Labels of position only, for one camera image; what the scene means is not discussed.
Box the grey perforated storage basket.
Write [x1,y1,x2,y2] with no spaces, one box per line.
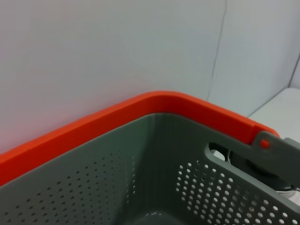
[0,112,300,225]

